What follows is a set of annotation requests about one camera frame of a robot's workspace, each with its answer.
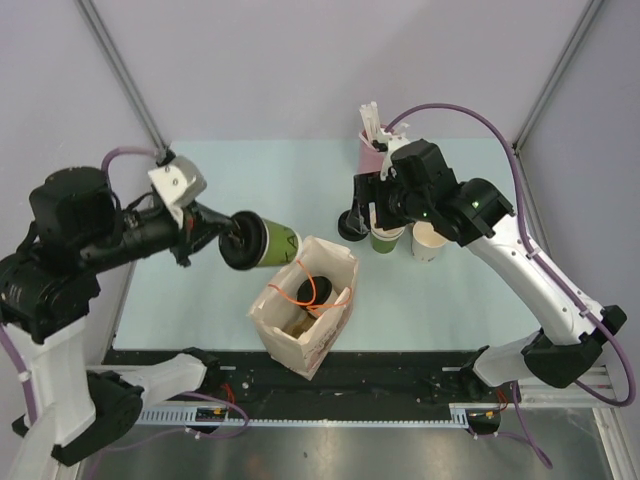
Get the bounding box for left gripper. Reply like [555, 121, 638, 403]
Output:
[83, 195, 237, 268]

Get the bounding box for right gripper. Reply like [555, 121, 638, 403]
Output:
[347, 170, 432, 233]

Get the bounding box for black coffee cup lid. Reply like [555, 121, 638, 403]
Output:
[219, 211, 268, 271]

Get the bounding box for brown paper takeout bag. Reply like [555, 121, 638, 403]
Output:
[248, 236, 359, 380]

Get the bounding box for brown cup carrier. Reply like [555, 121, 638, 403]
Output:
[283, 314, 317, 339]

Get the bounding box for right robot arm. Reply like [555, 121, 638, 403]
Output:
[338, 139, 626, 401]

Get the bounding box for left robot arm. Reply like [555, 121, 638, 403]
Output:
[1, 158, 230, 479]

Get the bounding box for pink straw holder cup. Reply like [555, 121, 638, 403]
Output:
[357, 130, 386, 174]

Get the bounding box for stack of black lids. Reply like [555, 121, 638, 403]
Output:
[337, 210, 369, 242]

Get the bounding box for white wrapped straws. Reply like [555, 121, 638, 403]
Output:
[359, 101, 409, 146]

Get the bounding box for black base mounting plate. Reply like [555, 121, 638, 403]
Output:
[102, 349, 501, 404]

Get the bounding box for white cable duct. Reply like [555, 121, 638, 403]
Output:
[137, 396, 499, 429]

